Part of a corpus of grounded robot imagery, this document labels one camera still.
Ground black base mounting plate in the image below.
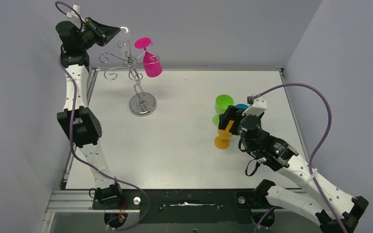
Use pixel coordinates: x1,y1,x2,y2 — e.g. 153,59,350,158
92,188,271,227

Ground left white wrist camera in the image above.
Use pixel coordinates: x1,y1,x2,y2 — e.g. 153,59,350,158
67,4,82,28

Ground clear wine glass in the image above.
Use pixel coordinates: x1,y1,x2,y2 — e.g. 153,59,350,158
115,26,133,48

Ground pink wine glass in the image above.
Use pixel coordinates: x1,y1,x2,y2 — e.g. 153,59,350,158
134,37,163,78

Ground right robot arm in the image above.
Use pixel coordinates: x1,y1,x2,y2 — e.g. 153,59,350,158
218,105,369,233

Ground green wine glass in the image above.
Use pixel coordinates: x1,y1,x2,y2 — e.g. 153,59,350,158
212,94,234,126

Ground blue wine glass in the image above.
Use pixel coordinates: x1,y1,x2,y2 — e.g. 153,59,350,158
235,104,249,110

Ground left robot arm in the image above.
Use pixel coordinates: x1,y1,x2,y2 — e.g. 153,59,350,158
55,17,125,209

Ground orange wine glass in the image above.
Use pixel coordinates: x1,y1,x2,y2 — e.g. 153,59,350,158
214,120,234,150

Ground chrome wire glass rack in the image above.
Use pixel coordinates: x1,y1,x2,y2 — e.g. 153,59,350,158
99,40,161,117

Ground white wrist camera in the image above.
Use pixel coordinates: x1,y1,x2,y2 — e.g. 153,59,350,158
67,4,82,28
242,96,267,117

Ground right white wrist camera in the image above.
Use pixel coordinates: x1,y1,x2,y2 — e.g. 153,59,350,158
242,96,267,117

